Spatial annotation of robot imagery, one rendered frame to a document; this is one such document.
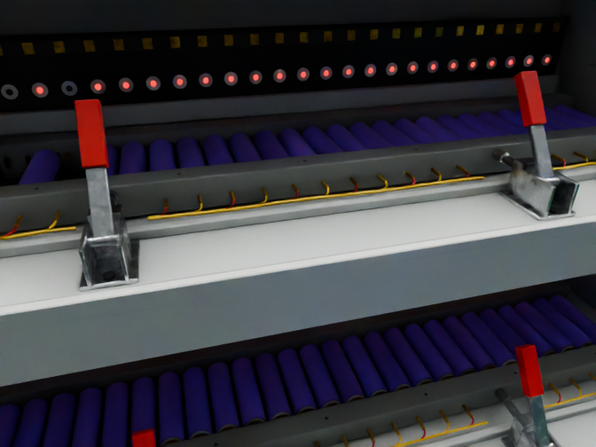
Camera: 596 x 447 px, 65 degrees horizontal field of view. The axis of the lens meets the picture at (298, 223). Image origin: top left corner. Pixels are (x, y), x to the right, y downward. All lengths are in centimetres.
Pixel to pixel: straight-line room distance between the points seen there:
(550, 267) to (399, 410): 15
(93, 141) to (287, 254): 12
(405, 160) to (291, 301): 13
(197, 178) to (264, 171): 4
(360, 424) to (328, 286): 15
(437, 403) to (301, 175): 21
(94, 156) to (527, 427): 34
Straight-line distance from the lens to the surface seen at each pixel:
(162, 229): 28
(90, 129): 27
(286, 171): 31
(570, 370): 47
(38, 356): 27
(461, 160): 36
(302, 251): 26
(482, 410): 44
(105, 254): 28
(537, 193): 33
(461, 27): 47
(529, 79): 35
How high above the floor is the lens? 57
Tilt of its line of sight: 11 degrees down
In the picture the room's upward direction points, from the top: 5 degrees counter-clockwise
